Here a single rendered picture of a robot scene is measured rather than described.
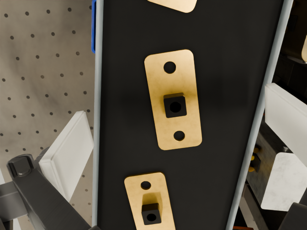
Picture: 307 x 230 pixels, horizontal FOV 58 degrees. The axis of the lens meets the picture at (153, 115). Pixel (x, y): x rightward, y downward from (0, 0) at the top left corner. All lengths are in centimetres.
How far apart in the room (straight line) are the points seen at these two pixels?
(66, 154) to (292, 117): 13
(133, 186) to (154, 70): 11
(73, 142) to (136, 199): 12
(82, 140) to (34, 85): 59
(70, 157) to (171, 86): 10
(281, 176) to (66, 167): 25
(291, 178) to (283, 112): 18
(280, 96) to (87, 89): 59
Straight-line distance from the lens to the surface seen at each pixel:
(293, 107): 17
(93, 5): 60
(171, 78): 22
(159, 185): 27
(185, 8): 22
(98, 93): 23
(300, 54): 34
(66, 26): 71
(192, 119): 23
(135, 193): 27
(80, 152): 19
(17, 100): 80
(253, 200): 82
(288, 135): 18
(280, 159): 34
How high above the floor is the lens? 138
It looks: 68 degrees down
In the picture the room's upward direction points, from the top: 178 degrees counter-clockwise
